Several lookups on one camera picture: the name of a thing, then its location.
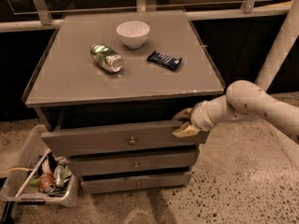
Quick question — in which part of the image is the white ceramic bowl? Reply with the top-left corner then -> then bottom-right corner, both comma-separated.
116,21 -> 150,49

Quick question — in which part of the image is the silver can in bin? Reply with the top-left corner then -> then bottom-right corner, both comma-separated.
54,166 -> 64,188

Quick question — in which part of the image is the grey bottom drawer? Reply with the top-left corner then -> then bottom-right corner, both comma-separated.
81,172 -> 192,194

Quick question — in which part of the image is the grey drawer cabinet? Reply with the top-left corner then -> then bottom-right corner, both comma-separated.
23,11 -> 224,184

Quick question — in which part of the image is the metal railing with glass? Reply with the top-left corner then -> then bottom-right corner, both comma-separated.
0,0 -> 299,34

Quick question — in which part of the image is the grey top drawer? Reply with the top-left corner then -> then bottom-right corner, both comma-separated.
42,120 -> 208,158

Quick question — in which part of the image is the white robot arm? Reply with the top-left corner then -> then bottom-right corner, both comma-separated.
172,0 -> 299,144

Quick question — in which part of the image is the clear plastic bin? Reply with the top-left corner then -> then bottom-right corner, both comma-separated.
1,125 -> 79,207

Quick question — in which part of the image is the green soda can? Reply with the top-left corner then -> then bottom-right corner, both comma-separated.
90,44 -> 123,73

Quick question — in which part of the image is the white stick in bin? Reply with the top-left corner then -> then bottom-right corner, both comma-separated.
14,148 -> 50,198

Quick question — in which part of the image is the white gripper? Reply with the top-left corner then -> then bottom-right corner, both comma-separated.
172,101 -> 216,137

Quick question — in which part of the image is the dark blue snack bar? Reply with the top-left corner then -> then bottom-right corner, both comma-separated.
147,50 -> 182,72

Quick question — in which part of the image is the red soda can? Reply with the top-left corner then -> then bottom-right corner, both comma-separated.
39,174 -> 56,194

